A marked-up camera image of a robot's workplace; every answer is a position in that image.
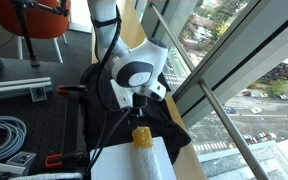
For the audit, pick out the black zip jumper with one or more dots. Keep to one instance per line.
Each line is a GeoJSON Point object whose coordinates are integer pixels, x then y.
{"type": "Point", "coordinates": [164, 126]}

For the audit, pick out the long aluminium extrusion rail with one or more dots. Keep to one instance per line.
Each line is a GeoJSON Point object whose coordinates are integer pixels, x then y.
{"type": "Point", "coordinates": [10, 87]}

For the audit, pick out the grey corner bracket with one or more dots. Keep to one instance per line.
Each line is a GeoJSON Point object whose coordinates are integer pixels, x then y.
{"type": "Point", "coordinates": [22, 158]}
{"type": "Point", "coordinates": [38, 94]}

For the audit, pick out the orange chair white legs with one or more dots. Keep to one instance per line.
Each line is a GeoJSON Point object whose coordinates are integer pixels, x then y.
{"type": "Point", "coordinates": [40, 20]}

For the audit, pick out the grey window frame beam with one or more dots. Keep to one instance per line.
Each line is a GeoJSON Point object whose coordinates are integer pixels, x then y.
{"type": "Point", "coordinates": [250, 43]}

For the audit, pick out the black perforated breadboard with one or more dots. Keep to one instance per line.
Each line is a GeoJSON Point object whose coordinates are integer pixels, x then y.
{"type": "Point", "coordinates": [47, 123]}

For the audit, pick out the white foam board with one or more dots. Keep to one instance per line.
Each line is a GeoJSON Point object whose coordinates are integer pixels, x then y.
{"type": "Point", "coordinates": [114, 163]}

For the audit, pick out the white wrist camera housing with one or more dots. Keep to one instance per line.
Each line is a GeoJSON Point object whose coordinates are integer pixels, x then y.
{"type": "Point", "coordinates": [157, 90]}

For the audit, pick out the steel window handrail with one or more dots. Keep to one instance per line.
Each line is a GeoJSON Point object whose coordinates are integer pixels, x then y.
{"type": "Point", "coordinates": [224, 120]}

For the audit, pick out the white roll with yellow tape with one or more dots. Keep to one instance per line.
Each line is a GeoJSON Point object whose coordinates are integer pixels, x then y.
{"type": "Point", "coordinates": [147, 163]}

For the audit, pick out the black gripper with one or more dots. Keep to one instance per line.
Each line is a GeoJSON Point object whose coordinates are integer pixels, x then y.
{"type": "Point", "coordinates": [139, 103]}

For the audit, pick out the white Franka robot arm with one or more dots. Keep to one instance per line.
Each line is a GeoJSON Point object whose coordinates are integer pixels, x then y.
{"type": "Point", "coordinates": [140, 53]}

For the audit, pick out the short aluminium extrusion rail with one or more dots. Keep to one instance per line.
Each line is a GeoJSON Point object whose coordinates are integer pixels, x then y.
{"type": "Point", "coordinates": [4, 167]}

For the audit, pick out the orange black clamp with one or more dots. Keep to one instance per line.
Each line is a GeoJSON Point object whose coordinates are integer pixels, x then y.
{"type": "Point", "coordinates": [65, 89]}
{"type": "Point", "coordinates": [52, 160]}

